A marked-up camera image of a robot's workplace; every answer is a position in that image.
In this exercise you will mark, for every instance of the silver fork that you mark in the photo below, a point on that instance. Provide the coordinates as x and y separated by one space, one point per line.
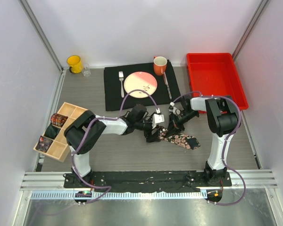
121 79

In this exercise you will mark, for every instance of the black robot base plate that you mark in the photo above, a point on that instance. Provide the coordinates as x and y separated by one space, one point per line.
178 181

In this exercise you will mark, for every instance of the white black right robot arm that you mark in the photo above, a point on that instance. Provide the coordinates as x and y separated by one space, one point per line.
224 118

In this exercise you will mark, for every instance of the pink cream ceramic plate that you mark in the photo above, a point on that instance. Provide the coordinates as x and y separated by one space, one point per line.
141 80

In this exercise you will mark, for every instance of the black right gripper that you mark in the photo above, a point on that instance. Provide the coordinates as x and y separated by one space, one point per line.
175 127

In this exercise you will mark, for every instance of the rolled red patterned tie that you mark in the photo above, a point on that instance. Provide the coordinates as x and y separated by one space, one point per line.
58 120

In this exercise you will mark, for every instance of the clear drinking glass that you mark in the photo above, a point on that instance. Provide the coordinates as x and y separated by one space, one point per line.
86 70

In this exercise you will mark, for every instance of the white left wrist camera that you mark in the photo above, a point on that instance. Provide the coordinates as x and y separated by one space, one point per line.
157 118

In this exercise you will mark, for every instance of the rolled dark multicolour tie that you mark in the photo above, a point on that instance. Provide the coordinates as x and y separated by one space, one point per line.
44 144

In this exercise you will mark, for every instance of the rolled dark green tie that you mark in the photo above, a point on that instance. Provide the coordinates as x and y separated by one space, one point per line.
52 131

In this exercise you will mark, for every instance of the red plastic bin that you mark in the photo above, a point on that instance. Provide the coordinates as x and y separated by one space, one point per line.
216 74

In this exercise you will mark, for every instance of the silver table knife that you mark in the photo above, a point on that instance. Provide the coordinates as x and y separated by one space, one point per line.
167 86

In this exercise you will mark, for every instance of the black cloth placemat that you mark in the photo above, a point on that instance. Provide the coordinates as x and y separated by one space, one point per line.
112 87

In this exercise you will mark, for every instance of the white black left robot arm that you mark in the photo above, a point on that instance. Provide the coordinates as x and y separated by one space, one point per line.
85 131

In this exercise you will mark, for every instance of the floral rose necktie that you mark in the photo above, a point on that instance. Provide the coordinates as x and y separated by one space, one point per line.
179 139

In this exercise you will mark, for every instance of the yellow enamel mug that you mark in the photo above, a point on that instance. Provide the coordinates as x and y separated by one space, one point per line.
75 64

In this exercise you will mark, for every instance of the wooden compartment box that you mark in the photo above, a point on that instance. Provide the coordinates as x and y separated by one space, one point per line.
59 149

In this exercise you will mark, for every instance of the orange ceramic mug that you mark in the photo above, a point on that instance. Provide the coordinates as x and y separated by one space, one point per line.
159 64

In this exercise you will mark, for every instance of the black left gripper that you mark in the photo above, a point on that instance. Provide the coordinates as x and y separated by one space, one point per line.
150 138

